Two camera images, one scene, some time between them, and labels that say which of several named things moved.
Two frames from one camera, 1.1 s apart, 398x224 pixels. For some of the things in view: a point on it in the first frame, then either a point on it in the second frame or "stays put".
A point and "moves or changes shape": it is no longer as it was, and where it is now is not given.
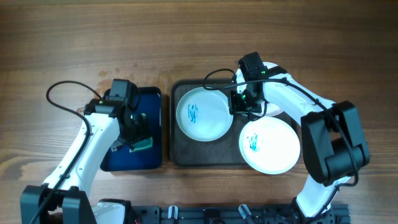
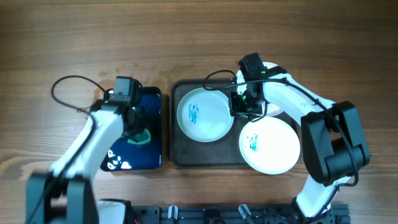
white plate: (204, 115) stays put
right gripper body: (243, 102) stays put
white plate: (271, 109) stays put
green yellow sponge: (142, 145) moves or changes shape
